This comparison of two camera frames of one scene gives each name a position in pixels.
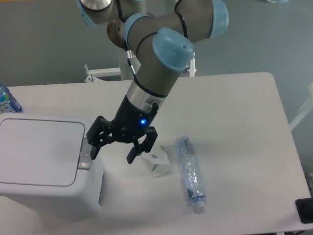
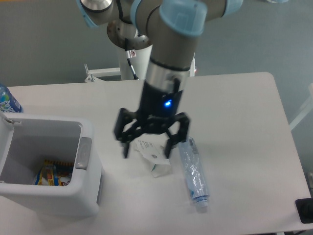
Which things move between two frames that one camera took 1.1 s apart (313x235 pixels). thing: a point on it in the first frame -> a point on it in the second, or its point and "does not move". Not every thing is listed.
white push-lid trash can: x=45 y=165 does not move
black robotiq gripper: x=130 y=122 -> x=157 y=111
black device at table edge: x=304 y=209 does not move
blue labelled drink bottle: x=8 y=103 does not move
